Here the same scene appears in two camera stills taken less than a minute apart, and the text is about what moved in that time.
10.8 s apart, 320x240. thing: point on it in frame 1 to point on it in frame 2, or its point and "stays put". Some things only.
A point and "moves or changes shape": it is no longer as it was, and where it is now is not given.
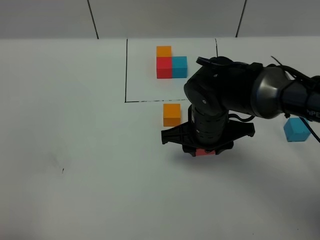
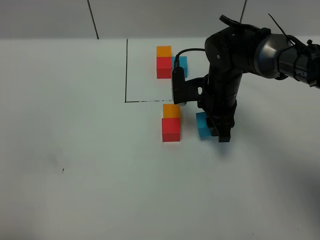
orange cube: x=171 y=114 stays put
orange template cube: x=164 y=51 stays put
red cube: x=201 y=151 to x=171 y=129
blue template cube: x=179 y=67 stays put
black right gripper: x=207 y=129 to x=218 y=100
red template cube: x=164 y=67 stays put
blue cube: x=295 y=130 moves or changes shape
